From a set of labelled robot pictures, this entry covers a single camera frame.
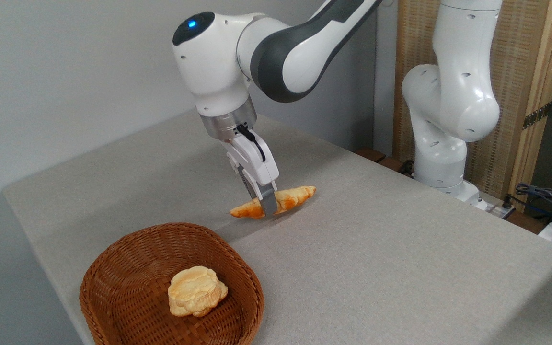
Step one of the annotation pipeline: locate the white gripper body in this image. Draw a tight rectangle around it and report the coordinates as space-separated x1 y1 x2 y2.
218 127 280 199

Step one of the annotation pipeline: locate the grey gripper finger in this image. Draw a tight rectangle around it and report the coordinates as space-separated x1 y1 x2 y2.
258 180 279 217
230 158 257 198

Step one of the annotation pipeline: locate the long golden croissant bread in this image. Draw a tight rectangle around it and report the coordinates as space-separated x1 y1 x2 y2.
230 185 317 219

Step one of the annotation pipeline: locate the round golden bread bun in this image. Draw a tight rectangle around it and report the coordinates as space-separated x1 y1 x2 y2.
168 266 229 317

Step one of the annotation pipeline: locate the brown wicker basket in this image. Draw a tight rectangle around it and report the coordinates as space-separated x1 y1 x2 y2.
79 222 265 345

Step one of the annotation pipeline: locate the grey tablecloth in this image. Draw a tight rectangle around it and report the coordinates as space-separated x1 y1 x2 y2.
2 109 552 345

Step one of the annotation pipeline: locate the woven wooden folding screen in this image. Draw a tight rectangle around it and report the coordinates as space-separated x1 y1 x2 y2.
393 0 552 211

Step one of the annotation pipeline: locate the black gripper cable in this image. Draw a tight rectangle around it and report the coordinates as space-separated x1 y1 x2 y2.
236 124 266 162

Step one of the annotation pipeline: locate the bundle of dark cables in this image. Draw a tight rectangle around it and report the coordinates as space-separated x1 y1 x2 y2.
504 181 552 226

